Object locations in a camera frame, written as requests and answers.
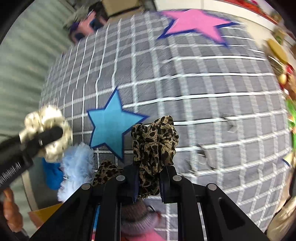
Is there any blue mesh cloth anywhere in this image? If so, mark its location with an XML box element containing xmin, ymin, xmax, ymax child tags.
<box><xmin>42</xmin><ymin>158</ymin><xmax>63</xmax><ymax>190</ymax></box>

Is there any white dotted scrunchie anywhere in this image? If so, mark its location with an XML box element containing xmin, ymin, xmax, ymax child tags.
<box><xmin>19</xmin><ymin>105</ymin><xmax>73</xmax><ymax>163</ymax></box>

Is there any purple brown knit hat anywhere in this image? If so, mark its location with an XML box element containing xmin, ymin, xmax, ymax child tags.
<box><xmin>121</xmin><ymin>200</ymin><xmax>162</xmax><ymax>237</ymax></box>

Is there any leopard print scrunchie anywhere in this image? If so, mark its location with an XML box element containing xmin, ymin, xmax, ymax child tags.
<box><xmin>92</xmin><ymin>114</ymin><xmax>180</xmax><ymax>201</ymax></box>

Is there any pink foam sponge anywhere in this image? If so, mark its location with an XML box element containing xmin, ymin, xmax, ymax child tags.
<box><xmin>121</xmin><ymin>230</ymin><xmax>165</xmax><ymax>241</ymax></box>

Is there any orange printed packet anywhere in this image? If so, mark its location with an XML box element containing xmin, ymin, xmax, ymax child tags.
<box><xmin>28</xmin><ymin>203</ymin><xmax>62</xmax><ymax>228</ymax></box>

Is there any light blue fluffy scrunchie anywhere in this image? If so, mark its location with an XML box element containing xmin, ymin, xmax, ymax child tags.
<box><xmin>57</xmin><ymin>143</ymin><xmax>95</xmax><ymax>202</ymax></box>

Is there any grey-green curtain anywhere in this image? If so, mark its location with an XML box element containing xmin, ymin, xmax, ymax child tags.
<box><xmin>0</xmin><ymin>0</ymin><xmax>77</xmax><ymax>232</ymax></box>

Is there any grey grid carpet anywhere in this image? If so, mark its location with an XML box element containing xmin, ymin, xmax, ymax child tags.
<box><xmin>40</xmin><ymin>12</ymin><xmax>291</xmax><ymax>231</ymax></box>

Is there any pink plastic stool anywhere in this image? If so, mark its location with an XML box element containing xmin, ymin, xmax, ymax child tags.
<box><xmin>69</xmin><ymin>11</ymin><xmax>107</xmax><ymax>43</ymax></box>

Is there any folding chair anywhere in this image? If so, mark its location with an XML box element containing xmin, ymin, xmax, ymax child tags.
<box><xmin>101</xmin><ymin>0</ymin><xmax>140</xmax><ymax>16</ymax></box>

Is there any red low shelf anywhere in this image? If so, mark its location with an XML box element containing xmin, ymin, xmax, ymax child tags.
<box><xmin>226</xmin><ymin>0</ymin><xmax>295</xmax><ymax>31</ymax></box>

